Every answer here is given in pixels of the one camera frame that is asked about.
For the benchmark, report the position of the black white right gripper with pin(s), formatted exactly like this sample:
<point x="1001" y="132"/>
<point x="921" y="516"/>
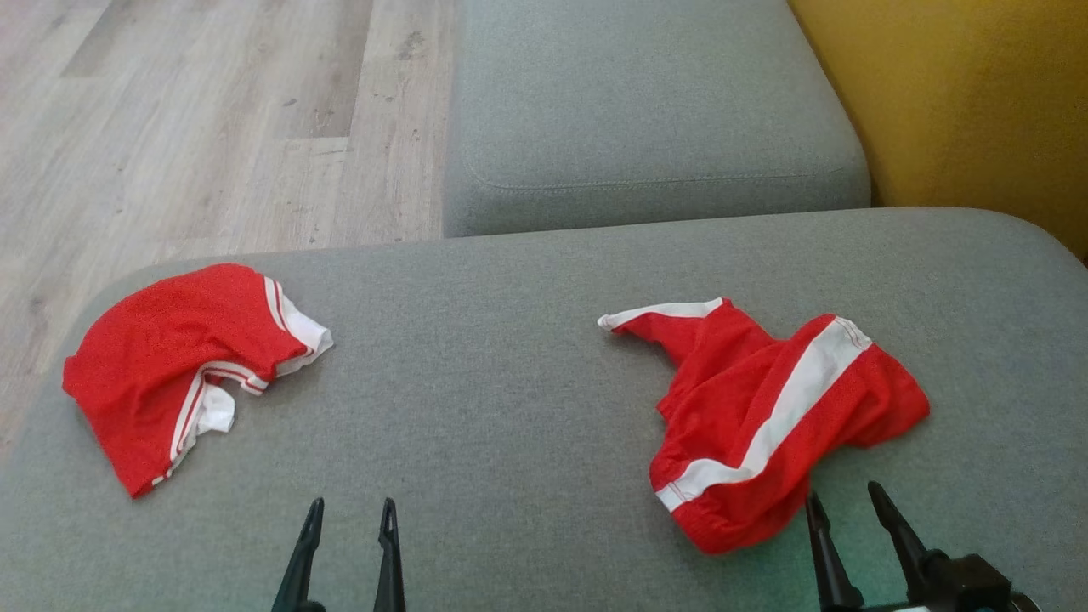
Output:
<point x="969" y="582"/>

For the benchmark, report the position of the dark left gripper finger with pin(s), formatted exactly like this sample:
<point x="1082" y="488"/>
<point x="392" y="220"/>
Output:
<point x="297" y="569"/>
<point x="390" y="561"/>

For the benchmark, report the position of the red shorts with white stripe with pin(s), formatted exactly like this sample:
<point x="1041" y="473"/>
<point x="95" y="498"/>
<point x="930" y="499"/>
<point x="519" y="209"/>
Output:
<point x="731" y="399"/>

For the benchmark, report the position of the red white basketball jersey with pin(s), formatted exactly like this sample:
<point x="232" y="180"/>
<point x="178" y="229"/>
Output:
<point x="161" y="348"/>

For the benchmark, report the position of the large grey sofa seat cushion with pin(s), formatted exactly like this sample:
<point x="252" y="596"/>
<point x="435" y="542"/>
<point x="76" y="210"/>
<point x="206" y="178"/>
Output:
<point x="527" y="382"/>

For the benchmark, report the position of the yellow cushion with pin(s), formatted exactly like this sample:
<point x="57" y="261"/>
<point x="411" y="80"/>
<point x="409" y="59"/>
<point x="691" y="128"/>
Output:
<point x="977" y="102"/>

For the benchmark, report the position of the grey sofa chaise cushion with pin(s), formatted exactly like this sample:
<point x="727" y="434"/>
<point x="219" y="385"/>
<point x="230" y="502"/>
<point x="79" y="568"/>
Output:
<point x="637" y="102"/>

